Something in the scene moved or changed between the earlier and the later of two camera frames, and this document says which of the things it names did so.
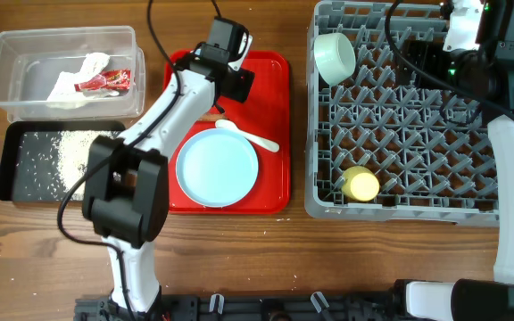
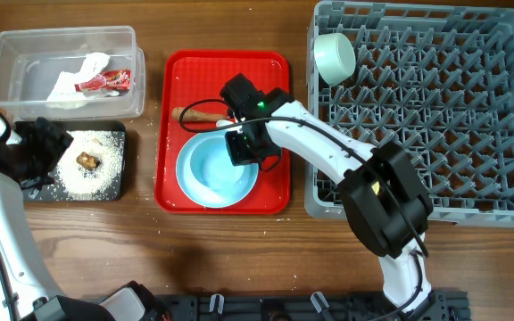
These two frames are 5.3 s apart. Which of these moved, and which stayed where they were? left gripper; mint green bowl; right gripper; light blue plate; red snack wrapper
Moved: left gripper; right gripper
Stayed: red snack wrapper; mint green bowl; light blue plate
